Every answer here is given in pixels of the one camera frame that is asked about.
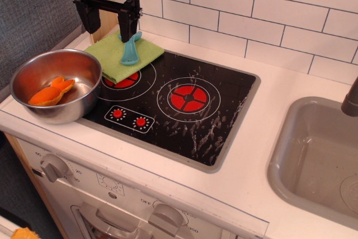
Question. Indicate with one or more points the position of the teal dish brush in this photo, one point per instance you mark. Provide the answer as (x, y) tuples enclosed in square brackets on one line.
[(130, 55)]

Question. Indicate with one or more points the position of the grey oven dial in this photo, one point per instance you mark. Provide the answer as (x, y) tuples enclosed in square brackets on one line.
[(167, 219), (53, 167)]

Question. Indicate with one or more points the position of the grey plastic sink basin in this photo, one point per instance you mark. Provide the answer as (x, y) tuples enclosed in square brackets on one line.
[(314, 163)]

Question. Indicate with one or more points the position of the orange object bottom corner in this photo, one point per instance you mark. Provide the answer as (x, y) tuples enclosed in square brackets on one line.
[(24, 233)]

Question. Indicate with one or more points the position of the white toy oven front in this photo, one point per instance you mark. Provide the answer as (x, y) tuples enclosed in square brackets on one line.
[(88, 204)]

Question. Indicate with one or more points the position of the green folded cloth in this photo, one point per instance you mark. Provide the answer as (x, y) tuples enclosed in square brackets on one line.
[(120, 60)]

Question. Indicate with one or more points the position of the stainless steel bowl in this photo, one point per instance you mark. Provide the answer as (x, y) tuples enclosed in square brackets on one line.
[(40, 71)]

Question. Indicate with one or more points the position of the left red stove knob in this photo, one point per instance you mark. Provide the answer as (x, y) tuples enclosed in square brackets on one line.
[(118, 113)]

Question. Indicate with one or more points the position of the red stove knob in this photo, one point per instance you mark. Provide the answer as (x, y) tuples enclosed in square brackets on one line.
[(118, 113), (140, 122)]

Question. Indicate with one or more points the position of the right grey oven dial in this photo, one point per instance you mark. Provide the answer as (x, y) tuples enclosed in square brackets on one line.
[(167, 219)]

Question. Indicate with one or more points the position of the grey faucet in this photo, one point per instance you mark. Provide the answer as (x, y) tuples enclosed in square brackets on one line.
[(350, 103)]

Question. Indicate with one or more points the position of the orange plush lobster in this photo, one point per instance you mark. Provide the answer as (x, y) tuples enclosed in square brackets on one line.
[(50, 96)]

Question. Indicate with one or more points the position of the light wooden side post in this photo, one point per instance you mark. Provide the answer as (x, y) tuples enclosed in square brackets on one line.
[(108, 22)]

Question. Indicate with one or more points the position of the right red stove knob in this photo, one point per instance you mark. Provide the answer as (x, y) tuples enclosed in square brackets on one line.
[(140, 122)]

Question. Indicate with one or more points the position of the left grey oven dial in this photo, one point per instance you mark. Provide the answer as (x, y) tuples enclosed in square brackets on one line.
[(53, 167)]

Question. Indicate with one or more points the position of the black toy stove top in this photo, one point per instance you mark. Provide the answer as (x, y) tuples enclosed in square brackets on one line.
[(193, 109)]

